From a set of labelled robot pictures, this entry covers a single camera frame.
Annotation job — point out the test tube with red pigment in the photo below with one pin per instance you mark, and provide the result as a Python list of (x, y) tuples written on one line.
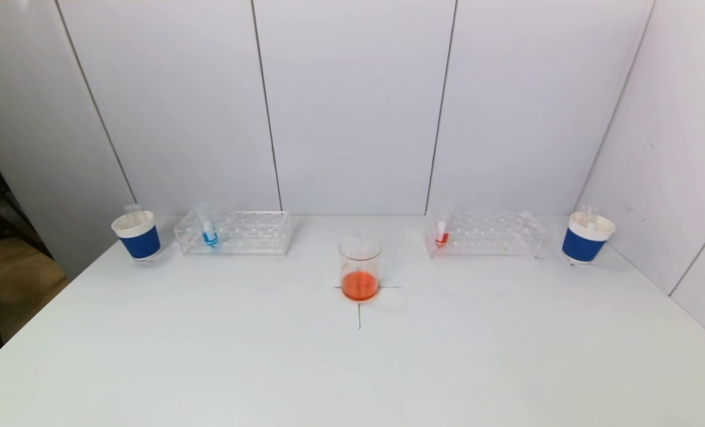
[(131, 209), (442, 234)]

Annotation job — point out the test tube with blue pigment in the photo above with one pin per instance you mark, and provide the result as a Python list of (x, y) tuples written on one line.
[(208, 231)]

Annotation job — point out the clear acrylic test tube rack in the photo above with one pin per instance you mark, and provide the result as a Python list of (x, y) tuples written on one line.
[(248, 234), (488, 237)]

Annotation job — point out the test tube with yellow pigment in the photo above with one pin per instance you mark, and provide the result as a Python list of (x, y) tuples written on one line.
[(589, 214)]

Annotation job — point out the clear glass beaker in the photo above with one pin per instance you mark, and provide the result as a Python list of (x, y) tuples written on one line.
[(360, 273)]

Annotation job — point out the blue and white paper cup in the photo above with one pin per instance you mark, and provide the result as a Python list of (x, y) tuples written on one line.
[(140, 240), (583, 244)]

